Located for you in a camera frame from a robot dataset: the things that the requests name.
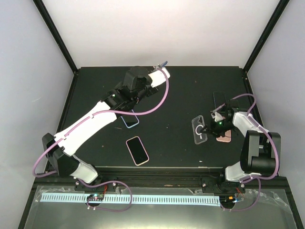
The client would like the phone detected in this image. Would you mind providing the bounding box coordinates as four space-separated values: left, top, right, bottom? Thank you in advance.
126 136 150 166
192 115 208 145
121 115 139 129

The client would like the pink phone case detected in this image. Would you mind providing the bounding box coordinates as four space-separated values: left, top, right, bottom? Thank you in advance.
216 130 231 143

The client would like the black smartphone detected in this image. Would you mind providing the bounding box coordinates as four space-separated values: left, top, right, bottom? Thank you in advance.
213 92 226 110

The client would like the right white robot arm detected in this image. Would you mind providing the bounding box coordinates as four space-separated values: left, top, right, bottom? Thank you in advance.
201 99 281 192

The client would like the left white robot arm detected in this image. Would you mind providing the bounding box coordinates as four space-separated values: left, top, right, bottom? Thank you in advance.
42 66 170 190

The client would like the phone in blue case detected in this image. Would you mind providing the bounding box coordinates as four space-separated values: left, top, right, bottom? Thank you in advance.
121 115 139 129

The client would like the right controller board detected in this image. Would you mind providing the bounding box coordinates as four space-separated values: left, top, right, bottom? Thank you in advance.
219 196 240 204

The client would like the controller board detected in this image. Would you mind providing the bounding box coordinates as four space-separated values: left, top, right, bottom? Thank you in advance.
87 194 104 202
219 196 240 204

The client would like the left controller board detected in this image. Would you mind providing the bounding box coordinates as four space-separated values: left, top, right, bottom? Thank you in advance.
87 194 104 202

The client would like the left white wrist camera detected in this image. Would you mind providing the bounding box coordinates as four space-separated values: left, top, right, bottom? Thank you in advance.
148 67 170 88

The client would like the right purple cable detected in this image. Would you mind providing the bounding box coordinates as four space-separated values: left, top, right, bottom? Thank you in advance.
212 93 280 212

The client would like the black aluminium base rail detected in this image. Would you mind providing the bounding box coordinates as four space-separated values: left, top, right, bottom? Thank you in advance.
45 167 253 191

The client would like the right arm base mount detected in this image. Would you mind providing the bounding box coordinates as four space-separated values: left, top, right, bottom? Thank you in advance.
201 175 245 194

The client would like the light blue slotted cable duct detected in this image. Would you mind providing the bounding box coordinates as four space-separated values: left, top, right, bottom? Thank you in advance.
40 193 220 207

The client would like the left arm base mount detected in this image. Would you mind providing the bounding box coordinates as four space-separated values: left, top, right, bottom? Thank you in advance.
74 181 118 192

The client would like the left black frame post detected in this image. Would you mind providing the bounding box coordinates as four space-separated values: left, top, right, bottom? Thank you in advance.
32 0 79 76

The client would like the black frame post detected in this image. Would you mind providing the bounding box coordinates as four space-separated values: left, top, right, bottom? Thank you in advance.
243 0 290 72
32 0 79 76

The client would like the right black frame post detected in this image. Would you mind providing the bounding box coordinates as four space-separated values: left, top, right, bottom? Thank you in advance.
243 0 290 72

